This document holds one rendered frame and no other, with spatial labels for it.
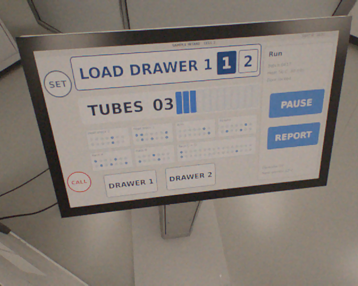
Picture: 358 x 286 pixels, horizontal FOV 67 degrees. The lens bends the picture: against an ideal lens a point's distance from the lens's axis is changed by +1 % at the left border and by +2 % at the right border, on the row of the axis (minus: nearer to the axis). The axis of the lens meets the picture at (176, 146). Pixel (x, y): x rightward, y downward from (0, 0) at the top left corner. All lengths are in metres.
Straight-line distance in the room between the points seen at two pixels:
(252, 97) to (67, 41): 0.30
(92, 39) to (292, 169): 0.42
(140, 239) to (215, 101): 1.10
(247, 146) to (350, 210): 1.37
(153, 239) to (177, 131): 1.04
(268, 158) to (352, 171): 1.45
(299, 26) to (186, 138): 0.25
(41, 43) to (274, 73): 0.36
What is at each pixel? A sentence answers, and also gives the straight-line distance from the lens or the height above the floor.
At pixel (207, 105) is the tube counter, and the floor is 1.11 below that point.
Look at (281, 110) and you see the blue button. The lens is 0.51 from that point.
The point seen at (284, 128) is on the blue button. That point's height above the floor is 1.06.
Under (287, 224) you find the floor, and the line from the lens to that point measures 1.64.
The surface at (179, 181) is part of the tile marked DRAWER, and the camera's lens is 0.50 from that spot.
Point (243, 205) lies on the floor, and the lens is 1.59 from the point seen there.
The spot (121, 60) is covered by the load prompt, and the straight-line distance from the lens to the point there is 0.44.
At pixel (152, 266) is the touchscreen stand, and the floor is 0.04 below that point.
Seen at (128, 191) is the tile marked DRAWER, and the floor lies 0.99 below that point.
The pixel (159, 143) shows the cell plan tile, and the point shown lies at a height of 1.06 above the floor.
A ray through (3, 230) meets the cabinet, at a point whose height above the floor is 0.26.
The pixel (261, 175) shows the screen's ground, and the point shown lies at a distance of 0.54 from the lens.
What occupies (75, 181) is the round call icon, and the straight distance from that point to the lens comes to 0.51.
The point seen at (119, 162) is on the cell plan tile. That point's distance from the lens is 0.48.
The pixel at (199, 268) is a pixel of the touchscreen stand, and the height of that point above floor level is 0.03.
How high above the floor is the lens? 1.46
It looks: 60 degrees down
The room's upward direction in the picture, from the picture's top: 4 degrees clockwise
